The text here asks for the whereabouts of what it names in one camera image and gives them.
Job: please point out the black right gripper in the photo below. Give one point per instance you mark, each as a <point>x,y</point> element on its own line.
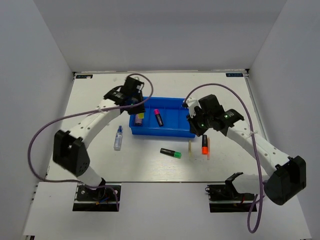
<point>192,121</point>

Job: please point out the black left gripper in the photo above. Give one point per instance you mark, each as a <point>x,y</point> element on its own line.
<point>140,108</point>

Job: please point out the pink-capped clear marker jar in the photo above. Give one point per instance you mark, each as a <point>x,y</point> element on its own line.
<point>138,121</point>

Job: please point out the slim orange highlighter pen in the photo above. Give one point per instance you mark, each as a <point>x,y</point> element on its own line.
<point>208,149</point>

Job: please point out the black highlighter pink cap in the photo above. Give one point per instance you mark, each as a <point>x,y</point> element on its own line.
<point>158,118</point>

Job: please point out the black highlighter orange cap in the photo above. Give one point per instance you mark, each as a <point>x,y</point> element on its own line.
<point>204,145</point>

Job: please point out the slim yellow highlighter pen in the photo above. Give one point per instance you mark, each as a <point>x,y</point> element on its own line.
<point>190,153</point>

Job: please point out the clear spray bottle blue cap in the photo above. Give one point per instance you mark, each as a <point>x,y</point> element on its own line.
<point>118,139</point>

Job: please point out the black highlighter green cap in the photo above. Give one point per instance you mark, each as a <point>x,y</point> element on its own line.
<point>170,153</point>

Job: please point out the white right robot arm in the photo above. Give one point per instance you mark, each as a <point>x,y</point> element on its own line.
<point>287,175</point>

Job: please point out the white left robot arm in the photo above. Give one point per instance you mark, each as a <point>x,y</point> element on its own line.
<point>70,147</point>

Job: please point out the blue plastic divided bin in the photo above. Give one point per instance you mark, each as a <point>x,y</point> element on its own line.
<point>174,118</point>

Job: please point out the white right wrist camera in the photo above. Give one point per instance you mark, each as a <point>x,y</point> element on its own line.
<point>190,103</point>

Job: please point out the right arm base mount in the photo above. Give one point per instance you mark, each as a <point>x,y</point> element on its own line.
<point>224,198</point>

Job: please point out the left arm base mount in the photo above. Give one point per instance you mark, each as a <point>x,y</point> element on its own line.
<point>99,200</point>

